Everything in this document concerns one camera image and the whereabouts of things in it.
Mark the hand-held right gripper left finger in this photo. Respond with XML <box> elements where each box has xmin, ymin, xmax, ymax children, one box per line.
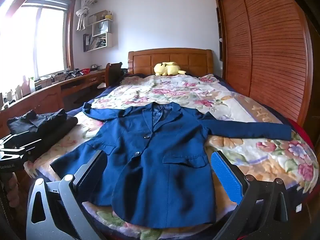
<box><xmin>26</xmin><ymin>149</ymin><xmax>116</xmax><ymax>240</ymax></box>

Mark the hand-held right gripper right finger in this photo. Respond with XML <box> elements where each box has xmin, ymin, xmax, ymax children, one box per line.
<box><xmin>211</xmin><ymin>150</ymin><xmax>293</xmax><ymax>240</ymax></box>

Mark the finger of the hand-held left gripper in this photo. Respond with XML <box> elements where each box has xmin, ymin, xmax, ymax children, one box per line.
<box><xmin>0</xmin><ymin>134</ymin><xmax>43</xmax><ymax>147</ymax></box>
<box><xmin>0</xmin><ymin>142</ymin><xmax>47</xmax><ymax>162</ymax></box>

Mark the blue suit jacket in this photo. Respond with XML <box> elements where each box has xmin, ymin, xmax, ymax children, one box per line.
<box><xmin>50</xmin><ymin>102</ymin><xmax>292</xmax><ymax>229</ymax></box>

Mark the person's left hand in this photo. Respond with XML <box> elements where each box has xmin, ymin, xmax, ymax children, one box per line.
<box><xmin>5</xmin><ymin>172</ymin><xmax>20</xmax><ymax>206</ymax></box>

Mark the floral blanket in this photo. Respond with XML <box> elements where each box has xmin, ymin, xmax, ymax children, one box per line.
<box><xmin>32</xmin><ymin>74</ymin><xmax>316</xmax><ymax>240</ymax></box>

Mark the dark grey folded garment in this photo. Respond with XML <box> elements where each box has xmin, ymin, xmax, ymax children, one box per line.
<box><xmin>32</xmin><ymin>116</ymin><xmax>78</xmax><ymax>160</ymax></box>

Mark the wooden desk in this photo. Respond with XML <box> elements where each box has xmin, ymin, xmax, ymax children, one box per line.
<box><xmin>0</xmin><ymin>69</ymin><xmax>107</xmax><ymax>135</ymax></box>

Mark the black tripod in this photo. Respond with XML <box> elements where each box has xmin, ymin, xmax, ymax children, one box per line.
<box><xmin>64</xmin><ymin>69</ymin><xmax>83</xmax><ymax>79</ymax></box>

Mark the red cloth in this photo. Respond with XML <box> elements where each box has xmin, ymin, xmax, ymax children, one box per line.
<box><xmin>290</xmin><ymin>121</ymin><xmax>310</xmax><ymax>140</ymax></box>

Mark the dark wooden chair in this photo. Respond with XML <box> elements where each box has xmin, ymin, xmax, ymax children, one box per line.
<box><xmin>105</xmin><ymin>62</ymin><xmax>123</xmax><ymax>87</ymax></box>

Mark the yellow plush toy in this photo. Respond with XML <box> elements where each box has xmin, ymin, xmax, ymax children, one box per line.
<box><xmin>153</xmin><ymin>61</ymin><xmax>187</xmax><ymax>76</ymax></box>

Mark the stack of papers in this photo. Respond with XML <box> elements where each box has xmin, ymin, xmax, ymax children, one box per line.
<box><xmin>90</xmin><ymin>36</ymin><xmax>107</xmax><ymax>50</ymax></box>

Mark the wooden bed headboard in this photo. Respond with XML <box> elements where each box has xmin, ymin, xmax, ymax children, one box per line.
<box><xmin>128</xmin><ymin>48</ymin><xmax>215</xmax><ymax>77</ymax></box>

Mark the wooden louvred wardrobe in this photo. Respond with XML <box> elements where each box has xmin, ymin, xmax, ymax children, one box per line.
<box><xmin>213</xmin><ymin>0</ymin><xmax>314</xmax><ymax>135</ymax></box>

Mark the white paper bag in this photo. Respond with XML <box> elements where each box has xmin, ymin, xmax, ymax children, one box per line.
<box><xmin>93</xmin><ymin>20</ymin><xmax>110</xmax><ymax>36</ymax></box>

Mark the tied beige curtain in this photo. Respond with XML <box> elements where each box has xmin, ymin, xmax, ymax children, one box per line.
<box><xmin>76</xmin><ymin>0</ymin><xmax>97</xmax><ymax>32</ymax></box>

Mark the cardboard box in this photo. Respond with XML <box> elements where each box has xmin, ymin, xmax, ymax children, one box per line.
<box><xmin>88</xmin><ymin>10</ymin><xmax>108</xmax><ymax>23</ymax></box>

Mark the window with wooden frame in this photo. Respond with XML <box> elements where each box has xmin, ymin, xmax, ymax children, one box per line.
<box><xmin>0</xmin><ymin>0</ymin><xmax>75</xmax><ymax>93</ymax></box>

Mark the white wall shelf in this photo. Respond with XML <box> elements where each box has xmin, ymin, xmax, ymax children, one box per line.
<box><xmin>83</xmin><ymin>10</ymin><xmax>118</xmax><ymax>52</ymax></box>

